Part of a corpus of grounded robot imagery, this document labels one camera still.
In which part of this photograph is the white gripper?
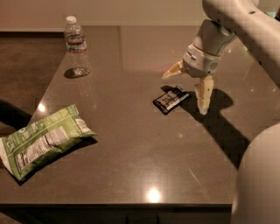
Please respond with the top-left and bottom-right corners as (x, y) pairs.
(162, 44), (221, 116)

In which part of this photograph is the clear plastic water bottle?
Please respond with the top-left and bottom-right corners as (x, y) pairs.
(64, 16), (91, 78)

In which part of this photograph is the black rxbar chocolate bar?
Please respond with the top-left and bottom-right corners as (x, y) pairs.
(153, 86), (191, 115)

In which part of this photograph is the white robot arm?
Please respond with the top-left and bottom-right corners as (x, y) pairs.
(163, 0), (280, 224)

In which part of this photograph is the green chip bag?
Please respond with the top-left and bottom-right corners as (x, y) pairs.
(0, 105), (95, 181)

